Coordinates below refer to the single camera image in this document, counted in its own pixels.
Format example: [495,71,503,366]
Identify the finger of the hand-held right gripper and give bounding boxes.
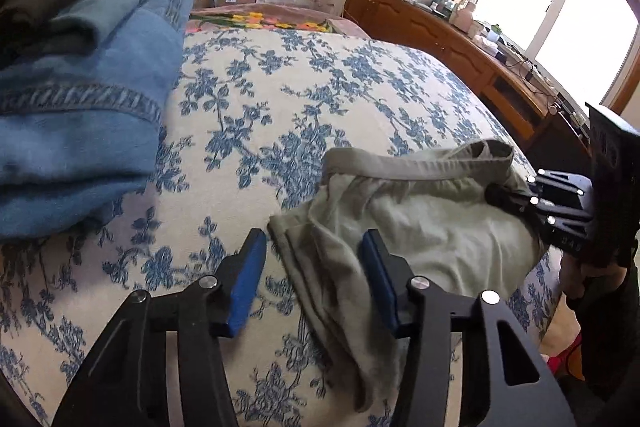
[485,184,596,253]
[527,171,596,210]

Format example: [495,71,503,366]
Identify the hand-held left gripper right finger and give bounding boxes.
[359,229,576,427]

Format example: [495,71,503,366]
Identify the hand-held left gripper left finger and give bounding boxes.
[51,228,268,427]

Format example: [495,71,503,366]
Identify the grey-green pants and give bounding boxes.
[267,139,546,413]

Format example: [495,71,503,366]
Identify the person's right hand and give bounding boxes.
[559,254,591,308]

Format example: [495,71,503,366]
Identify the dark furniture panel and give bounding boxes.
[529,111,592,175]

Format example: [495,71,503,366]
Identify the person's dark clothing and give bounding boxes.
[562,257,640,427]

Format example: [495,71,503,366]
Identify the pink bottle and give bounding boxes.
[455,2,479,34]

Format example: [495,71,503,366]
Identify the long wooden cabinet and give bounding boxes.
[344,0,556,142]

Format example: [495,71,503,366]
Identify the blue floral bedspread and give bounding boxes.
[0,29,561,427]

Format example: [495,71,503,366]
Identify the pink flowered blanket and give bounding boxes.
[187,3,371,38]

